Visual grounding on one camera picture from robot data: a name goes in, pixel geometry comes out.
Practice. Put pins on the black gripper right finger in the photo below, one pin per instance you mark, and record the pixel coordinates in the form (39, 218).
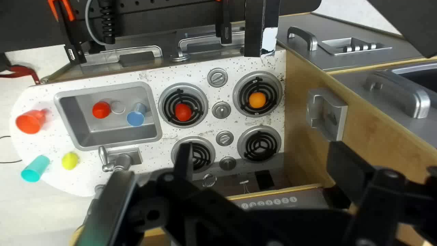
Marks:
(391, 209)

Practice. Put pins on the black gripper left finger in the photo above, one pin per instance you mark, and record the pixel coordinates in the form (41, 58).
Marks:
(114, 213)

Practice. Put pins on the light orange toy ball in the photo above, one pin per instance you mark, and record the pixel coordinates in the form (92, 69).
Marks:
(257, 99)

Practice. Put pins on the grey toy faucet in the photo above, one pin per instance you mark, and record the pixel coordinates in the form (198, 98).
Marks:
(120, 158)

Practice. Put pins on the yellow toy ball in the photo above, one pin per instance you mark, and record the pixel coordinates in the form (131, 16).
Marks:
(70, 160)

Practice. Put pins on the grey toy sink basin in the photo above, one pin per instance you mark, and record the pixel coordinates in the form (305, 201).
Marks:
(114, 132)

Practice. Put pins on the teal toy cup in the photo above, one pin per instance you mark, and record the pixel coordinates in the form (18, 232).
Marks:
(34, 169)

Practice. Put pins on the small blue toy cup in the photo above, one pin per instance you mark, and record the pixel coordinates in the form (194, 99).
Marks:
(135, 117)

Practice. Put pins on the red ball in sink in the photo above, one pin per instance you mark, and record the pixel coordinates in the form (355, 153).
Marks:
(101, 109)

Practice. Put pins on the black coil stove burner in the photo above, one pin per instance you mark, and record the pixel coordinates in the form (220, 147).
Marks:
(170, 97)
(260, 143)
(204, 154)
(273, 93)

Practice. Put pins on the red toy ball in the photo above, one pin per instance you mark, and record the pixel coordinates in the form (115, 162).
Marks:
(183, 112)

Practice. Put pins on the grey stove knob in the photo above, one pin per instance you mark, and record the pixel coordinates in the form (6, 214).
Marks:
(227, 162)
(224, 138)
(222, 109)
(217, 76)

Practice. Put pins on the wooden toy kitchen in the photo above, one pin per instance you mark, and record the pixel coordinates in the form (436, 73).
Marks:
(137, 72)

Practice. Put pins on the red clamp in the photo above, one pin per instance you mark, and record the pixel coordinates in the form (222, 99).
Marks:
(21, 71)

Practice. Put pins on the grey panel with buttons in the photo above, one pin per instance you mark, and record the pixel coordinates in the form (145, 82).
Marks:
(336, 45)

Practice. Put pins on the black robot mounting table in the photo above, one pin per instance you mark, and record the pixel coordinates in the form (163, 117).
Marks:
(159, 17)

